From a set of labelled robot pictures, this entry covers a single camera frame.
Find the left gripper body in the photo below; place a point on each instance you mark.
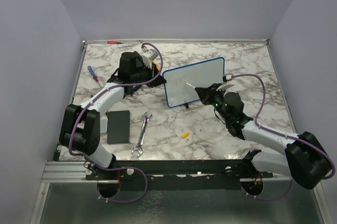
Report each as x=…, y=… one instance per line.
x=145, y=75

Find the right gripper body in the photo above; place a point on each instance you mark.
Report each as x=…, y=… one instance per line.
x=217, y=96

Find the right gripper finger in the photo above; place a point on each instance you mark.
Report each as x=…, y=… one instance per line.
x=206, y=99
x=205, y=91

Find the blue framed whiteboard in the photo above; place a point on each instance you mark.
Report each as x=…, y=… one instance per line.
x=200, y=74

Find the yellow marker cap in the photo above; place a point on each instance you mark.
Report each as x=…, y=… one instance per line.
x=184, y=136

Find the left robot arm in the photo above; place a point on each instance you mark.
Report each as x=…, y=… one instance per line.
x=80, y=131

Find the yellow black utility knife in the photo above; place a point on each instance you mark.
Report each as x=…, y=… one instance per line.
x=156, y=68

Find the silver open-end wrench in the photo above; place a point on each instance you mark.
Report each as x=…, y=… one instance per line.
x=138, y=149

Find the blue red screwdriver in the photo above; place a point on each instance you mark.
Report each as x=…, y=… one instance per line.
x=94, y=76

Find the black rectangular box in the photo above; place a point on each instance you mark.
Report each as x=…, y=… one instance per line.
x=118, y=127

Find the small white container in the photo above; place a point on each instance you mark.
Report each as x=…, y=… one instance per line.
x=103, y=125

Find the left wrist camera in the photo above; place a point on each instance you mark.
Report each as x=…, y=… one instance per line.
x=148, y=55

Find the red marker on rail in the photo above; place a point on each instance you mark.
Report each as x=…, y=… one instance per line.
x=114, y=42

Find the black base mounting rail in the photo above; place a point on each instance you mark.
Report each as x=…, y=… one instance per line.
x=137, y=175

